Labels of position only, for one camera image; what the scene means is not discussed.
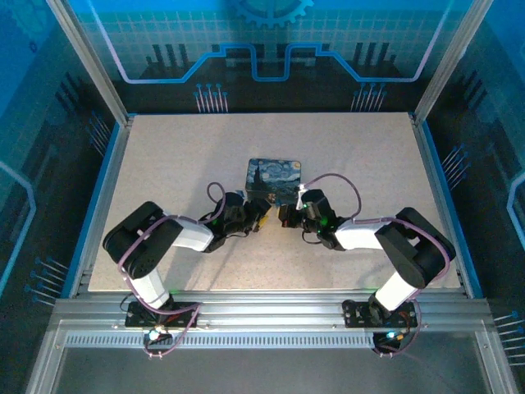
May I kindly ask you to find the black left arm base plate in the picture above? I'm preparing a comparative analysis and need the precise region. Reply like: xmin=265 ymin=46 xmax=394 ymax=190
xmin=124 ymin=299 xmax=202 ymax=330

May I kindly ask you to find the aluminium frame post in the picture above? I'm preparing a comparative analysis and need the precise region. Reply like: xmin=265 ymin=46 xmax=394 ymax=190
xmin=412 ymin=0 xmax=495 ymax=127
xmin=45 ymin=0 xmax=135 ymax=126

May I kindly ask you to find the slotted grey cable duct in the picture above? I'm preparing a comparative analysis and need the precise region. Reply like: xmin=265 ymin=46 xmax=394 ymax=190
xmin=64 ymin=332 xmax=415 ymax=350

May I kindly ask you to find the aluminium mounting rail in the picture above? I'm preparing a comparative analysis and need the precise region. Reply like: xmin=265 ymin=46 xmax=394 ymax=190
xmin=48 ymin=289 xmax=495 ymax=332

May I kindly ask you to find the starry night print tin box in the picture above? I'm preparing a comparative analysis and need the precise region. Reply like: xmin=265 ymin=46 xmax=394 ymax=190
xmin=245 ymin=157 xmax=302 ymax=208

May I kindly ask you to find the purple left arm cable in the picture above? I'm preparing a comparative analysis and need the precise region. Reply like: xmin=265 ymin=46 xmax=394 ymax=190
xmin=117 ymin=181 xmax=227 ymax=359

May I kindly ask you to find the aluminium table side rail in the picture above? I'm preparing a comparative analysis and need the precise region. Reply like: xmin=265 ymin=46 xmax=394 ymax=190
xmin=67 ymin=117 xmax=135 ymax=299
xmin=409 ymin=114 xmax=485 ymax=299

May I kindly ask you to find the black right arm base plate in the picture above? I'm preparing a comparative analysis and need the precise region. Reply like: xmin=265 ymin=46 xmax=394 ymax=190
xmin=341 ymin=297 xmax=420 ymax=329

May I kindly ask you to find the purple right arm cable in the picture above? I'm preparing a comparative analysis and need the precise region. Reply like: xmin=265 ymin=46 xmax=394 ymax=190
xmin=294 ymin=172 xmax=451 ymax=359

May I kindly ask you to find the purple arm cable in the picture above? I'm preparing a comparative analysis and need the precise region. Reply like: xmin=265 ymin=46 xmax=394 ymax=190
xmin=294 ymin=172 xmax=451 ymax=359
xmin=117 ymin=181 xmax=227 ymax=359

